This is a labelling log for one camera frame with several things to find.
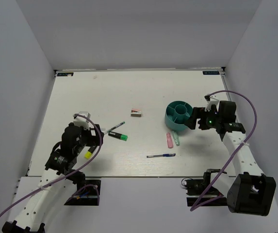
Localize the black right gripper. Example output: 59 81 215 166
184 106 222 130

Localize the yellow black highlighter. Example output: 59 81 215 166
84 146 97 159

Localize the mint green eraser pen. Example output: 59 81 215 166
172 131 180 146

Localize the green black highlighter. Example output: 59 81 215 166
108 132 128 141

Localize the green cap slim pen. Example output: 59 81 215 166
104 121 125 134

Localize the pink eraser pen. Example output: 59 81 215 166
166 132 174 149

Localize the pink white stapler box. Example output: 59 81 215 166
131 109 142 117

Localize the blue ballpoint pen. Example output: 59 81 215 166
146 153 176 158

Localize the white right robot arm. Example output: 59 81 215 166
181 100 276 216

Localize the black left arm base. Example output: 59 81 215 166
65 179 101 206

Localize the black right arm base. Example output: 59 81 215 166
181 169 221 207

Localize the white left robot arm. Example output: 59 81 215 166
2 117 104 233

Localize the teal round desk organizer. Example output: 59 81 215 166
164 100 193 132

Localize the right corner label sticker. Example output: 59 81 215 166
202 71 220 75

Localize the corner label sticker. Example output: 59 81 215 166
57 72 74 77
202 71 220 75

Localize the left corner label sticker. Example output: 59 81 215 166
57 72 74 77

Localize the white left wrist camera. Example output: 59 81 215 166
73 112 90 130

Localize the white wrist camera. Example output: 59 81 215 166
204 95 219 112
73 112 90 130

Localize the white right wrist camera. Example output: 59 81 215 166
204 95 219 112

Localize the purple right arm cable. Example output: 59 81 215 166
190 90 257 212

